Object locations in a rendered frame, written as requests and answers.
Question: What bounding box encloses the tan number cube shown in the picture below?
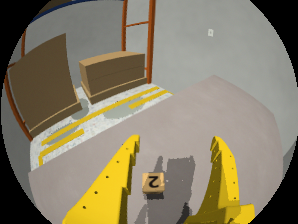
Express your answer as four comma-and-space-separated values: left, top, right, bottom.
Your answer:
142, 172, 165, 194

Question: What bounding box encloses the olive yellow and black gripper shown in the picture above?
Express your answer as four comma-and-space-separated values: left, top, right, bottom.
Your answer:
62, 135, 255, 224

